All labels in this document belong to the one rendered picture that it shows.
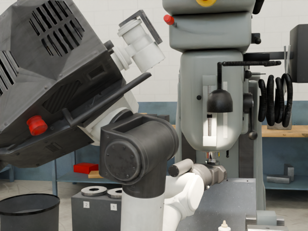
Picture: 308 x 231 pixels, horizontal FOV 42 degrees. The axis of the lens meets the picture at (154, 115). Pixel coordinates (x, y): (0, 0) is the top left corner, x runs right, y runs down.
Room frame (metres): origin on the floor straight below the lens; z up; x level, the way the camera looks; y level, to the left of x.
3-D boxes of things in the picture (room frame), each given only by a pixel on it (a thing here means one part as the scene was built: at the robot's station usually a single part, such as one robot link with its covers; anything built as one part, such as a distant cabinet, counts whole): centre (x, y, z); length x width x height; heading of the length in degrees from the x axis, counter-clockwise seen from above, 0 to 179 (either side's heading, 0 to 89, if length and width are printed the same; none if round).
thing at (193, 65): (1.29, -0.19, 1.47); 0.21 x 0.19 x 0.32; 78
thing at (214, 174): (1.21, -0.14, 1.23); 0.13 x 0.12 x 0.10; 60
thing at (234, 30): (1.33, -0.20, 1.68); 0.34 x 0.24 x 0.10; 168
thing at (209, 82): (1.18, -0.17, 1.44); 0.04 x 0.04 x 0.21; 78
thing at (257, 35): (1.33, -0.34, 1.66); 0.12 x 0.04 x 0.04; 168
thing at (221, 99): (1.10, -0.18, 1.48); 0.07 x 0.07 x 0.06
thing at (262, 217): (1.25, -0.36, 1.07); 0.06 x 0.05 x 0.06; 80
